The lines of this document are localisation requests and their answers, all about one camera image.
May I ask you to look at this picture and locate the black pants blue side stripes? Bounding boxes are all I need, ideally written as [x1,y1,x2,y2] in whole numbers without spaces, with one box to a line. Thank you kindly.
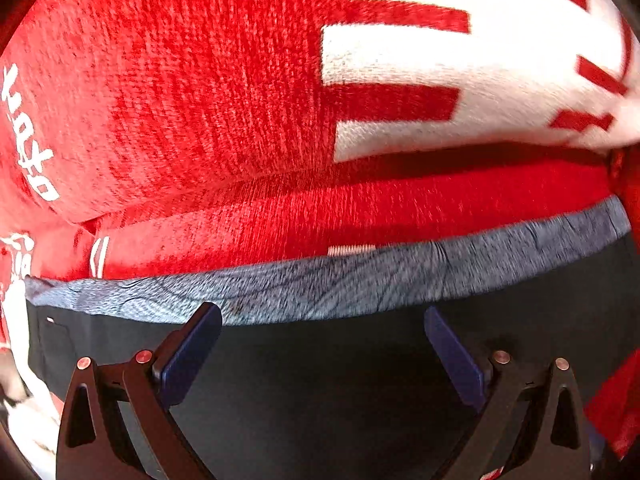
[26,197,639,479]

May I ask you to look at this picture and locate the red wedding blanket white characters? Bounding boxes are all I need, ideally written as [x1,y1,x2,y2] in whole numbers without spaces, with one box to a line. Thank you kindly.
[1,0,639,479]

